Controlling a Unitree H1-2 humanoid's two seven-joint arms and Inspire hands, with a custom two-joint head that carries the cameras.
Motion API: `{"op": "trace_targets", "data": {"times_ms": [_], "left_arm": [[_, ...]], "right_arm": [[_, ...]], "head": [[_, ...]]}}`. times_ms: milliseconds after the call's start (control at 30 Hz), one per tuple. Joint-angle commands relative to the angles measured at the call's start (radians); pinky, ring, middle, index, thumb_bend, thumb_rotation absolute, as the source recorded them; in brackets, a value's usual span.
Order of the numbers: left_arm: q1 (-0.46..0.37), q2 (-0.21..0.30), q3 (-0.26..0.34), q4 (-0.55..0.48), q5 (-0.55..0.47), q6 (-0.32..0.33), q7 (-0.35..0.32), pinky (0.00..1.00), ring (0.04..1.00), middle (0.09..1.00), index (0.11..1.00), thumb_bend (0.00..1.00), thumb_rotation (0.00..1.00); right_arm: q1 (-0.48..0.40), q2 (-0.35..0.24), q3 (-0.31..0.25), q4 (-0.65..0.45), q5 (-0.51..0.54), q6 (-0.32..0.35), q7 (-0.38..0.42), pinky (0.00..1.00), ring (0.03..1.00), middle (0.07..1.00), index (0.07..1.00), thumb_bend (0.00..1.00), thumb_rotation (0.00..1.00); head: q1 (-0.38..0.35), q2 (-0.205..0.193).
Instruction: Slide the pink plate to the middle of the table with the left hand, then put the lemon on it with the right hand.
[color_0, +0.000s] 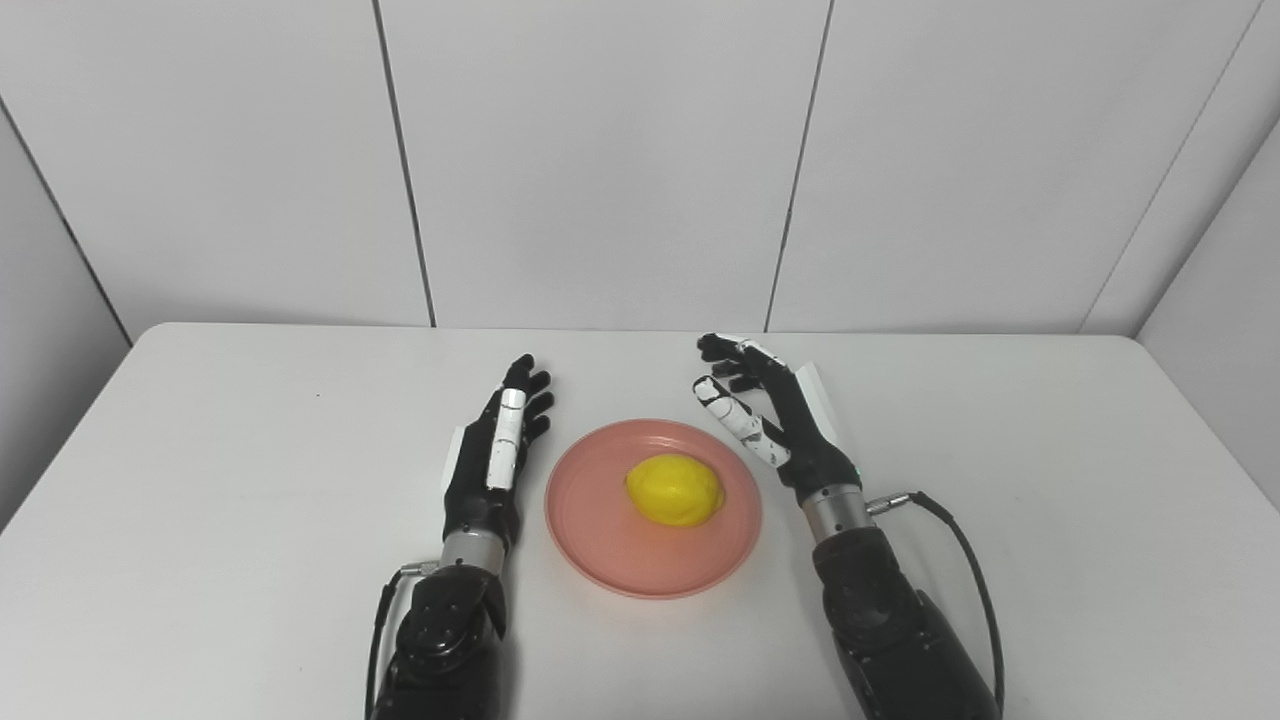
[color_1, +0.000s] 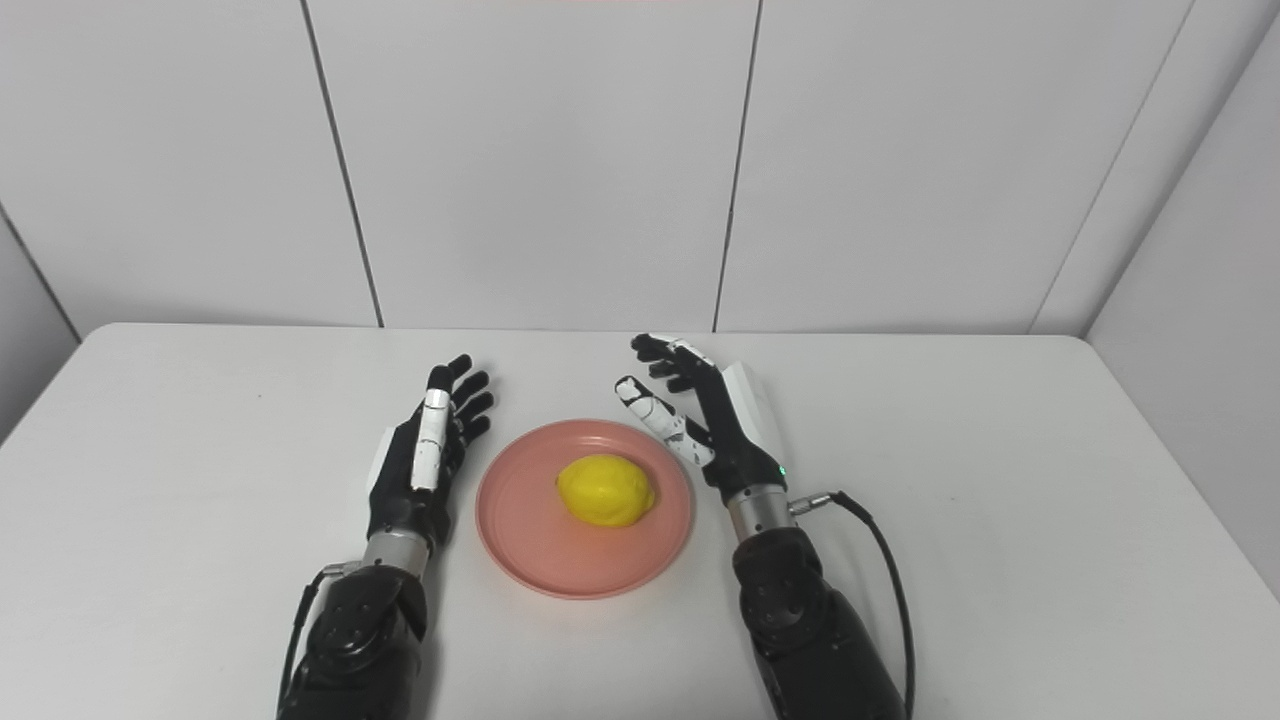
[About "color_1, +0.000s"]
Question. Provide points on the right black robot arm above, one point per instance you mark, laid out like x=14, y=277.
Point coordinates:
x=800, y=610

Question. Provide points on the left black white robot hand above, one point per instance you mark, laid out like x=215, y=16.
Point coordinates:
x=420, y=470

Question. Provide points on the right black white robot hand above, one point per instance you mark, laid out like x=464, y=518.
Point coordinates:
x=725, y=420

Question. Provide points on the yellow lemon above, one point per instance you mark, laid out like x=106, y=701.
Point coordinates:
x=606, y=490

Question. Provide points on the pink plastic plate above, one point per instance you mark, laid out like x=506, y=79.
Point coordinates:
x=584, y=510

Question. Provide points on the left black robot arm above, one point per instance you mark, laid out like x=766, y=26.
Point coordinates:
x=365, y=630

